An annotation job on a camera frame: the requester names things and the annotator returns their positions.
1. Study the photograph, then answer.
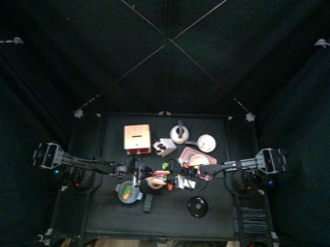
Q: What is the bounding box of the white text label sticker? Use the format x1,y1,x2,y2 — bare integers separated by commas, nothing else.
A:
238,206,268,234

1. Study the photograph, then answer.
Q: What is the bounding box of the grey toy pot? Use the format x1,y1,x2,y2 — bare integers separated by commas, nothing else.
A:
113,180,144,205

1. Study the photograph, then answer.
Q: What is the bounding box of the thin diagonal brace cord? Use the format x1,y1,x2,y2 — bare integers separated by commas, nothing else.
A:
79,0,228,110
120,0,251,114

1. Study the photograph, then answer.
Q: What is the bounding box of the wooden toy drawer box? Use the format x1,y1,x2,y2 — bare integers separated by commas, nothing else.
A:
123,123,153,155

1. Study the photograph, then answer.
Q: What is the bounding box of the white cube with black marks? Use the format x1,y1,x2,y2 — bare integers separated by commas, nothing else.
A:
152,137,178,158

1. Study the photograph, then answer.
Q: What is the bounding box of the white plate with orange food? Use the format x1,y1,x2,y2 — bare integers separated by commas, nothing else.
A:
188,153,211,168

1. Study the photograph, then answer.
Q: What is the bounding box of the pink toy tray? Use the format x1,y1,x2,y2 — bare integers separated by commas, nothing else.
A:
176,146,219,181

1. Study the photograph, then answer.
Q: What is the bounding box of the white striped toy packet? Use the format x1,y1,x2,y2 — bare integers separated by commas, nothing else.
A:
175,175,199,191

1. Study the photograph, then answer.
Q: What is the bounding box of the white round toy pan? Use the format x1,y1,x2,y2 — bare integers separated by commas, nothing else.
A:
187,133,218,154

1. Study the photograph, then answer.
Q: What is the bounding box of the black round disc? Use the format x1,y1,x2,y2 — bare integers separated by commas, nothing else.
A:
186,196,210,219

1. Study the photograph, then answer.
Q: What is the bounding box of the black oblong bar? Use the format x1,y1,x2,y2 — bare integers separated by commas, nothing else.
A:
141,193,155,213

